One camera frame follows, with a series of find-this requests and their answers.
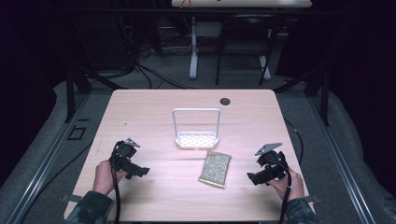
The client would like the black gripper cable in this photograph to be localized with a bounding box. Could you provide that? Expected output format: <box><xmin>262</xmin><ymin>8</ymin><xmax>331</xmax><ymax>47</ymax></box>
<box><xmin>109</xmin><ymin>141</ymin><xmax>123</xmax><ymax>224</ymax></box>
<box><xmin>274</xmin><ymin>159</ymin><xmax>293</xmax><ymax>224</ymax></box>

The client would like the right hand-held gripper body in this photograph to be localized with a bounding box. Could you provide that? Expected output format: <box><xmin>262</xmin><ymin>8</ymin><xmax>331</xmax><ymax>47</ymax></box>
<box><xmin>254</xmin><ymin>142</ymin><xmax>290</xmax><ymax>182</ymax></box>

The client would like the person's right hand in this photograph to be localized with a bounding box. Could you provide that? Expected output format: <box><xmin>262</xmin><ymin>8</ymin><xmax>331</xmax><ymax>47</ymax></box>
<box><xmin>268</xmin><ymin>167</ymin><xmax>305</xmax><ymax>203</ymax></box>

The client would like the glittery green scouring sponge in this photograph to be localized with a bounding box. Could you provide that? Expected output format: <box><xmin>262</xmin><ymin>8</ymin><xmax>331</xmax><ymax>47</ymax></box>
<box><xmin>197</xmin><ymin>149</ymin><xmax>233</xmax><ymax>189</ymax></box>

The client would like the black metal frame stand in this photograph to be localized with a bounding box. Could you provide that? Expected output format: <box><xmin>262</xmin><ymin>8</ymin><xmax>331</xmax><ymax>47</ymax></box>
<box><xmin>63</xmin><ymin>65</ymin><xmax>129</xmax><ymax>124</ymax></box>
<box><xmin>273</xmin><ymin>68</ymin><xmax>332</xmax><ymax>127</ymax></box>

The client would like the white sponge holder rack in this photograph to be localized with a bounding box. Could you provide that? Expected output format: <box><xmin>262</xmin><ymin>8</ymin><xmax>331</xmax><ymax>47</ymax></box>
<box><xmin>171</xmin><ymin>107</ymin><xmax>221</xmax><ymax>151</ymax></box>

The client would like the aluminium floor rail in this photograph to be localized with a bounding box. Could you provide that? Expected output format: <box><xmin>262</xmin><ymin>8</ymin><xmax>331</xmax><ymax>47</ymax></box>
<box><xmin>5</xmin><ymin>92</ymin><xmax>92</xmax><ymax>224</ymax></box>
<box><xmin>307</xmin><ymin>95</ymin><xmax>378</xmax><ymax>224</ymax></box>

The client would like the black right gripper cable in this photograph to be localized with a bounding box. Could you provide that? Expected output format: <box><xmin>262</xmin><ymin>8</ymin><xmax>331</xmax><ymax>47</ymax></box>
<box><xmin>274</xmin><ymin>159</ymin><xmax>293</xmax><ymax>224</ymax></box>

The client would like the person's left hand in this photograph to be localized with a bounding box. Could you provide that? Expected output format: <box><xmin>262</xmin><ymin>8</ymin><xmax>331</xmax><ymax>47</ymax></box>
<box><xmin>92</xmin><ymin>160</ymin><xmax>128</xmax><ymax>197</ymax></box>

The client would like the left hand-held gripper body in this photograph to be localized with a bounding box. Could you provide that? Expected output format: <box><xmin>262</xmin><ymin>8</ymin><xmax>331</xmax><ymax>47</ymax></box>
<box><xmin>109</xmin><ymin>137</ymin><xmax>142</xmax><ymax>174</ymax></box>

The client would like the black chair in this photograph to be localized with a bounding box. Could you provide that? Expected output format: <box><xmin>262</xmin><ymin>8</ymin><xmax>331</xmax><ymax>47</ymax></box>
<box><xmin>215</xmin><ymin>13</ymin><xmax>278</xmax><ymax>87</ymax></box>

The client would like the white desk with metal legs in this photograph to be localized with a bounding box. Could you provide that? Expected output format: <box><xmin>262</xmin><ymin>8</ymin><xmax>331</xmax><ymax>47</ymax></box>
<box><xmin>170</xmin><ymin>0</ymin><xmax>314</xmax><ymax>80</ymax></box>

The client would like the thin black cable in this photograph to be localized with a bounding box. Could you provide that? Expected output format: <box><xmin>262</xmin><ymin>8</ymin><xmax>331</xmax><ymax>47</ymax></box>
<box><xmin>283</xmin><ymin>119</ymin><xmax>304</xmax><ymax>166</ymax></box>

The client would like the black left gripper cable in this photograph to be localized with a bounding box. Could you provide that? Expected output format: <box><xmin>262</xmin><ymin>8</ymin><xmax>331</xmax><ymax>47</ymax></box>
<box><xmin>109</xmin><ymin>141</ymin><xmax>123</xmax><ymax>224</ymax></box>

